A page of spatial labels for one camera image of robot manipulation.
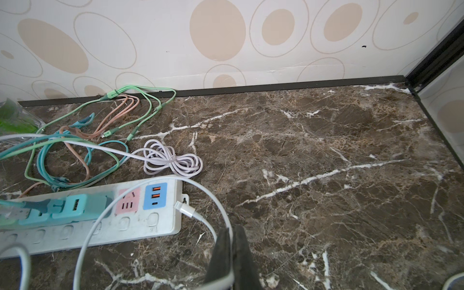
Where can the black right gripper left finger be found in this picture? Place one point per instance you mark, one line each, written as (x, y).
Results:
(219, 271)

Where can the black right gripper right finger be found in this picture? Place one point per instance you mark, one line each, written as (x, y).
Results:
(246, 276)

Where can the teal charger plug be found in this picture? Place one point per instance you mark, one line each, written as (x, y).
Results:
(36, 218)
(82, 207)

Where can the glass cup with green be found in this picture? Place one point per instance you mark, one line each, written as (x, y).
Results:
(15, 119)

